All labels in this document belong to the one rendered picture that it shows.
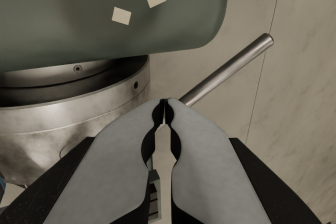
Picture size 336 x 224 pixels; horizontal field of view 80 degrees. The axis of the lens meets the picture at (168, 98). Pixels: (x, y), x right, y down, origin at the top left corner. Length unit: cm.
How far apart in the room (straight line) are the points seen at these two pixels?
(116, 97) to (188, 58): 149
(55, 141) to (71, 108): 5
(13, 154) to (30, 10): 18
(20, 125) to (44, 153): 5
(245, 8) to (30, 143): 184
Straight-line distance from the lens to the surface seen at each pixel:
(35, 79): 30
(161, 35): 23
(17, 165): 33
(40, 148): 30
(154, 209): 98
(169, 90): 178
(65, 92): 27
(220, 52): 190
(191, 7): 24
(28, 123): 28
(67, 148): 30
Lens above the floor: 146
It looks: 54 degrees down
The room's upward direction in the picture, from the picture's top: 141 degrees clockwise
